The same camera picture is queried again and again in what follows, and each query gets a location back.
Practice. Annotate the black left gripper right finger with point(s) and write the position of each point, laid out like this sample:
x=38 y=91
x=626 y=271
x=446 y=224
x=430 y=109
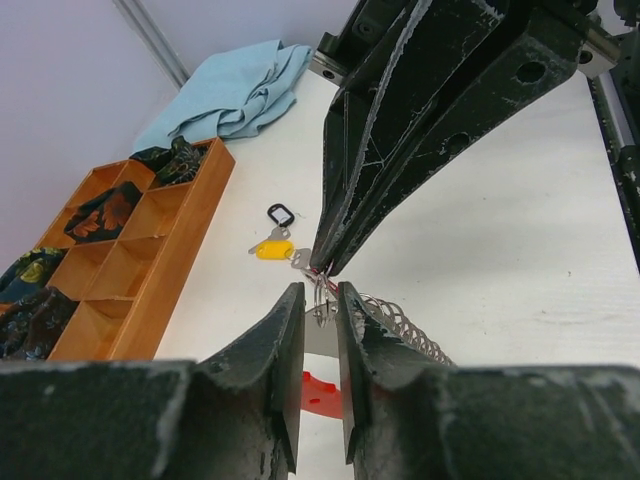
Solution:
x=407 y=418

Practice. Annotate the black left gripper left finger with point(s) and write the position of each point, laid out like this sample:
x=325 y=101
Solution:
x=235 y=415

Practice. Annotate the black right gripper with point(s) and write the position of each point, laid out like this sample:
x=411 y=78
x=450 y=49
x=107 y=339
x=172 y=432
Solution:
x=420 y=82

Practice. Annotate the metal key organizer red handle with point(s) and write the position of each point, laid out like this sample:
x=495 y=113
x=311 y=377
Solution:
x=325 y=322

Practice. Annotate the yellow tagged key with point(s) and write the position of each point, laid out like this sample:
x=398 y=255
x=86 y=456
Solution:
x=276 y=246

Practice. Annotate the wooden compartment tray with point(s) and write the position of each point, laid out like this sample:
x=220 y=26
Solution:
x=127 y=288

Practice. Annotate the black hook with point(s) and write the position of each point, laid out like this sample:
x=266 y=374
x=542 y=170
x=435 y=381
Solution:
x=280 y=215

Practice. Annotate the dark rolled cloth grey pattern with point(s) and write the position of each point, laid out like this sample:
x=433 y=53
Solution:
x=32 y=326

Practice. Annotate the dark rolled cloth orange pattern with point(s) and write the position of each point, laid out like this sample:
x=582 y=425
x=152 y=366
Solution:
x=103 y=217

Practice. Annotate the light blue cloth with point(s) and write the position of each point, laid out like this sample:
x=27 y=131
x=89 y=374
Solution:
x=231 y=95

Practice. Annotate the dark rolled cloth yellow pattern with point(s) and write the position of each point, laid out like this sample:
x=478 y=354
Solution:
x=30 y=272

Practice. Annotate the dark rolled cloth green pattern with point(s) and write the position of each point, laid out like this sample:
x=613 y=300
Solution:
x=177 y=164

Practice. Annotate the aluminium frame post right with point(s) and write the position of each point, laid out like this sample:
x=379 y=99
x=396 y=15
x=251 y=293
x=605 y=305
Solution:
x=144 y=26

